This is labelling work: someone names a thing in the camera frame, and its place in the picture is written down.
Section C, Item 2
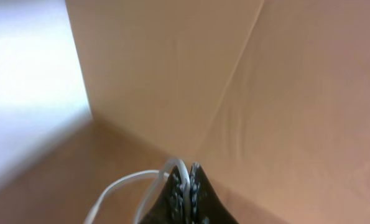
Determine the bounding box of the white usb cable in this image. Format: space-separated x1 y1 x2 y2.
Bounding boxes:
83 157 192 224

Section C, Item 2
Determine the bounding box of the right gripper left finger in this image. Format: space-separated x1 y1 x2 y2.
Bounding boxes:
139 167 185 224

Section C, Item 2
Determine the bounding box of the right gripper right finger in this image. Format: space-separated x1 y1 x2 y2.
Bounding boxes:
190 163 238 224

